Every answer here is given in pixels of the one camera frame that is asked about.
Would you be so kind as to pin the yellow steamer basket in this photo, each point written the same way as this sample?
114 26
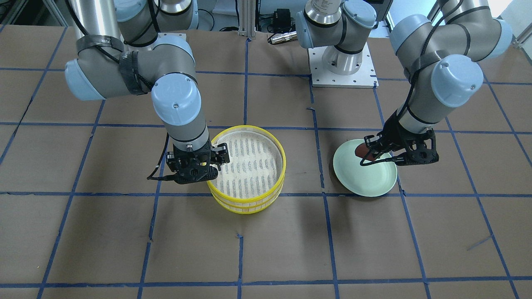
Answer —
246 206
257 162

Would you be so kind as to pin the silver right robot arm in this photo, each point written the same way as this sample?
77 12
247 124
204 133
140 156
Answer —
131 47

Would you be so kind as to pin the aluminium frame post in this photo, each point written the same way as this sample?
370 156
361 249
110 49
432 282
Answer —
247 18

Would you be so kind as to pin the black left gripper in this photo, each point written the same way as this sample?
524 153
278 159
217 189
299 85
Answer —
393 133

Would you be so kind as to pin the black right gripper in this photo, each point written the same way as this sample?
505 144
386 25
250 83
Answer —
220 153

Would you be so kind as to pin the black power adapter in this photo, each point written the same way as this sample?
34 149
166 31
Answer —
281 18

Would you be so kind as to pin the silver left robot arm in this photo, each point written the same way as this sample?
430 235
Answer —
439 61

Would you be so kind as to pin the mint green plate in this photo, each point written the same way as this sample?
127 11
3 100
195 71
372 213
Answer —
371 180

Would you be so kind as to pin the brown steamed bun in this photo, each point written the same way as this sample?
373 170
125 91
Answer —
363 152

